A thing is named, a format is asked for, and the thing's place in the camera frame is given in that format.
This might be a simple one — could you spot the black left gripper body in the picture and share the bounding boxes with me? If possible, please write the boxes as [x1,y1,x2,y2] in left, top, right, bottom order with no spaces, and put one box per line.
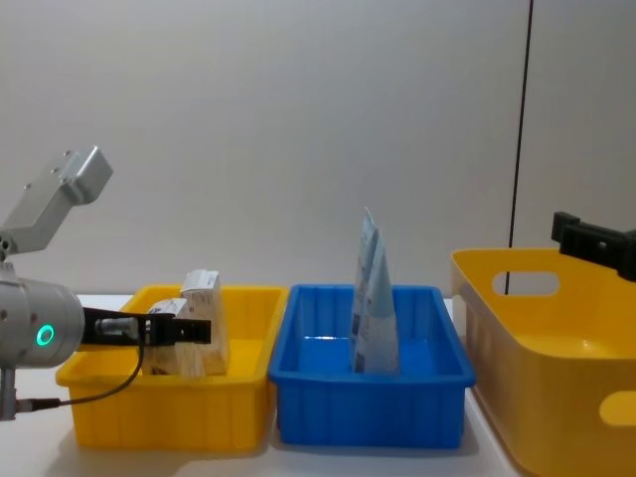
[80,306,177,348]

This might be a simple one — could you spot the small white beige carton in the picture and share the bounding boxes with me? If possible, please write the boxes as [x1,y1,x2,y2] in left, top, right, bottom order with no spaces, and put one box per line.
[140,297,188,378]

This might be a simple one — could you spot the tall white beige carton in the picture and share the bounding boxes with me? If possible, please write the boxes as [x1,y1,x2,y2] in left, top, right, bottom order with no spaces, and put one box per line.
[179,268,232,378]

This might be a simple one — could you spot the yellow plastic bin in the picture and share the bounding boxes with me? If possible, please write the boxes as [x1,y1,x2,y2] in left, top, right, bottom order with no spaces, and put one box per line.
[55,283,291,454]

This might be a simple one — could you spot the blue white standing pouch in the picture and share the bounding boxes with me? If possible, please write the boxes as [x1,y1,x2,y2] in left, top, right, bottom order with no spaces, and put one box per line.
[349,207,400,376]

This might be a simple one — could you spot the blue plastic bin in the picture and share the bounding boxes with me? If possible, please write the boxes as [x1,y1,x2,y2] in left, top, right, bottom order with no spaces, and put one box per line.
[267,283,478,450]

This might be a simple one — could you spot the thin dark gripper cable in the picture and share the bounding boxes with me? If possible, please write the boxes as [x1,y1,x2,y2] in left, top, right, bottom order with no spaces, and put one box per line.
[13,316,146,409]

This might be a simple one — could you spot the thin black vertical cable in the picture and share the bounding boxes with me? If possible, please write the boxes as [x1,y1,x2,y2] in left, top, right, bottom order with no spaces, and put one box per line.
[503,0,537,295]

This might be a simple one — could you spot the yellow basket with handle holes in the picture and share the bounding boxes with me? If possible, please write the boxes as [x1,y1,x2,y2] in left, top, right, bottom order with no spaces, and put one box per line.
[449,247,636,477]

